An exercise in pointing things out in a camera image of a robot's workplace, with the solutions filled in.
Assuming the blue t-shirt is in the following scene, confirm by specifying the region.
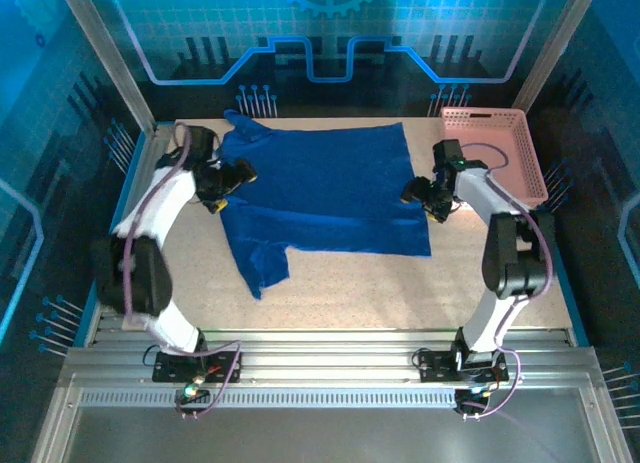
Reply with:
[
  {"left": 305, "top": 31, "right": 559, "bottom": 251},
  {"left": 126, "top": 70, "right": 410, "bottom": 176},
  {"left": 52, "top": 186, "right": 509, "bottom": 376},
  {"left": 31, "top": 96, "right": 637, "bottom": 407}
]
[{"left": 218, "top": 107, "right": 434, "bottom": 301}]

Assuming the pink perforated plastic basket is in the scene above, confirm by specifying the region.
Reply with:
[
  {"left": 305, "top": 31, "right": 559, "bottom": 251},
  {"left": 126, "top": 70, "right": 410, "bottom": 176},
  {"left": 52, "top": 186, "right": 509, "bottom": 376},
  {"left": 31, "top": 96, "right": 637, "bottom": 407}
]
[{"left": 439, "top": 106, "right": 550, "bottom": 209}]

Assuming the small lit circuit board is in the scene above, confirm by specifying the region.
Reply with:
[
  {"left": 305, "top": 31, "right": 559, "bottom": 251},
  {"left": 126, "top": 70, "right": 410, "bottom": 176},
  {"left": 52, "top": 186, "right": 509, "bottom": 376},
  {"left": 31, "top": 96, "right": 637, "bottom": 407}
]
[
  {"left": 454, "top": 382, "right": 494, "bottom": 417},
  {"left": 174, "top": 381, "right": 211, "bottom": 417}
]

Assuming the slotted metal strip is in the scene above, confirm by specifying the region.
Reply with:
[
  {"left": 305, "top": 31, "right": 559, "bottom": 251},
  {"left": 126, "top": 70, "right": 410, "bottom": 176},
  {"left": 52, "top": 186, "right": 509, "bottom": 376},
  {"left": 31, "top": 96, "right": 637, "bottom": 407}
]
[{"left": 79, "top": 388, "right": 459, "bottom": 409}]

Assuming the grey metal sheet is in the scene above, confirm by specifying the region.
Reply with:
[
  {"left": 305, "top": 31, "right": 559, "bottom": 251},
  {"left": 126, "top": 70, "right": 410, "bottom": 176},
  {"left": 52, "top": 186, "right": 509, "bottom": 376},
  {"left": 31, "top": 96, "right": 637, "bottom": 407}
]
[{"left": 64, "top": 407, "right": 601, "bottom": 463}]

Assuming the grey side rail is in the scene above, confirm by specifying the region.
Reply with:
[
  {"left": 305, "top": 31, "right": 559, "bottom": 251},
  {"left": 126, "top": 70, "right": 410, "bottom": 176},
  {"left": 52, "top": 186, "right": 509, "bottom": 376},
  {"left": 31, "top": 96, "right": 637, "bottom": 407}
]
[{"left": 87, "top": 122, "right": 174, "bottom": 337}]

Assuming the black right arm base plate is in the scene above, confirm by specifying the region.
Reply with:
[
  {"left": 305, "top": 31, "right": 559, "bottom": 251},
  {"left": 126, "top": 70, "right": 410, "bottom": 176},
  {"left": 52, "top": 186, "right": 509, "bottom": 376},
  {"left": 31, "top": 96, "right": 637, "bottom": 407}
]
[{"left": 417, "top": 350, "right": 511, "bottom": 384}]

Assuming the aluminium frame post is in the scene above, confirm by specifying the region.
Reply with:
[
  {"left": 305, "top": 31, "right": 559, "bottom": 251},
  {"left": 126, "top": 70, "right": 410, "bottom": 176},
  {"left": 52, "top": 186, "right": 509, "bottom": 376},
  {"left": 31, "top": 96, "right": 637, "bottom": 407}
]
[
  {"left": 512, "top": 0, "right": 604, "bottom": 113},
  {"left": 55, "top": 0, "right": 157, "bottom": 134}
]

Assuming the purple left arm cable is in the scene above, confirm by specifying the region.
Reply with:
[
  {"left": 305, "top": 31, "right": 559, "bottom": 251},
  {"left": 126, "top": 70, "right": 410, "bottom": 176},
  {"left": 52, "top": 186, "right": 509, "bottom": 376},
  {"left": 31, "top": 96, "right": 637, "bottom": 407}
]
[{"left": 122, "top": 122, "right": 245, "bottom": 419}]

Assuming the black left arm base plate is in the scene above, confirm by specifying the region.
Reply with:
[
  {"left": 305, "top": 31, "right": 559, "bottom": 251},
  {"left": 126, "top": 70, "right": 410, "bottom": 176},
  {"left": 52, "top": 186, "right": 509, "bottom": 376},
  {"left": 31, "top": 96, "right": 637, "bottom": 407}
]
[{"left": 152, "top": 350, "right": 244, "bottom": 384}]

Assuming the aluminium mounting rail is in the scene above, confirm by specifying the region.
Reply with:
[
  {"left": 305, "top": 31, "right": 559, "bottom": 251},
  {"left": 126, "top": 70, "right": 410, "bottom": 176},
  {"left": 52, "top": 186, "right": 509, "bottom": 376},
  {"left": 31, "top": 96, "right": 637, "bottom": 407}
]
[{"left": 59, "top": 327, "right": 601, "bottom": 392}]

